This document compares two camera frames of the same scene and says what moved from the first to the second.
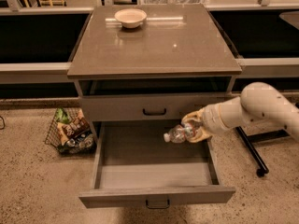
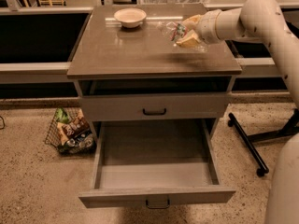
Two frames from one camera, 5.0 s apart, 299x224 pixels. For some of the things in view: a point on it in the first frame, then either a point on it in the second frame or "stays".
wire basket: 70,133 stays
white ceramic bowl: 130,18 stays
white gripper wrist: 212,118 to 206,26
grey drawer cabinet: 150,63 stays
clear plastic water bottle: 177,133 to 172,32
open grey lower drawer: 135,162 stays
